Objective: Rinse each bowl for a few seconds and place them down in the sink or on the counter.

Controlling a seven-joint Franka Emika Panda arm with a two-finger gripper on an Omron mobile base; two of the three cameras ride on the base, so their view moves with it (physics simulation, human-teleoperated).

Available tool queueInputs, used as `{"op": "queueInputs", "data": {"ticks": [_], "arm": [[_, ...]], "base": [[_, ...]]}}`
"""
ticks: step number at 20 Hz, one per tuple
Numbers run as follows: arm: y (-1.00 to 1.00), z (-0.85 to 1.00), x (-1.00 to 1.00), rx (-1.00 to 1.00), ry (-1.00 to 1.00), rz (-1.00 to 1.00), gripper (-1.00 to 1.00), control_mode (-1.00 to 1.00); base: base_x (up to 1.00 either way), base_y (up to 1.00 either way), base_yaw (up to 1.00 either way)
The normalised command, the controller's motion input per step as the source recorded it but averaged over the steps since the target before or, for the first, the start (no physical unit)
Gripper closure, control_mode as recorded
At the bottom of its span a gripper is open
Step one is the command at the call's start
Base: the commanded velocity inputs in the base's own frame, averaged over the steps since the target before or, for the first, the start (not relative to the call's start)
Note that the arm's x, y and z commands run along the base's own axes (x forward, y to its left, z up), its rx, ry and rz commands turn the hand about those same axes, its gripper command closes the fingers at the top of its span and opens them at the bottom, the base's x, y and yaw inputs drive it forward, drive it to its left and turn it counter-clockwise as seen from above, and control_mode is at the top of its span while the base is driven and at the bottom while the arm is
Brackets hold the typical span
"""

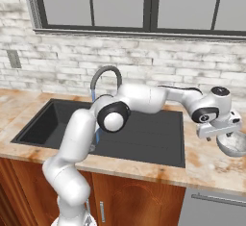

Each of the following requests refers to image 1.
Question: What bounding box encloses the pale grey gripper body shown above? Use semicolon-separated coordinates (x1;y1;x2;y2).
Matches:
195;119;243;140

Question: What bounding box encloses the grey metal bowl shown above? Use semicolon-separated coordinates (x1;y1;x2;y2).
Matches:
215;129;246;158

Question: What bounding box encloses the black sink basin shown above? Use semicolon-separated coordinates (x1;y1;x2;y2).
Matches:
10;98;186;169

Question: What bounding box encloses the grey dishwasher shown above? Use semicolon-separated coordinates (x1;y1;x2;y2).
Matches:
184;187;246;226

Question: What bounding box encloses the brown wooden cupboard door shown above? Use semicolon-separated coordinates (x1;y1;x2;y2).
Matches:
0;158;94;226
91;171;187;226

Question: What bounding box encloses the grey arched tap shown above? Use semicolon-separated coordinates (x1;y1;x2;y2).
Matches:
89;64;124;103

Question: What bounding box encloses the dark framed window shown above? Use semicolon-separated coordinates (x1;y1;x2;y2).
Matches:
23;0;246;41

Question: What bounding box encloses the silver dishwasher handle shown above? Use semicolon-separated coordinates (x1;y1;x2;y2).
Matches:
190;192;246;209

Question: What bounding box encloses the silver cupboard door handle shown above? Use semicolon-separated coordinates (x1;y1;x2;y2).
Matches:
99;201;107;224

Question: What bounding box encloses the grey wall socket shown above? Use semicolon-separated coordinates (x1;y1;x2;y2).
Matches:
6;49;22;70

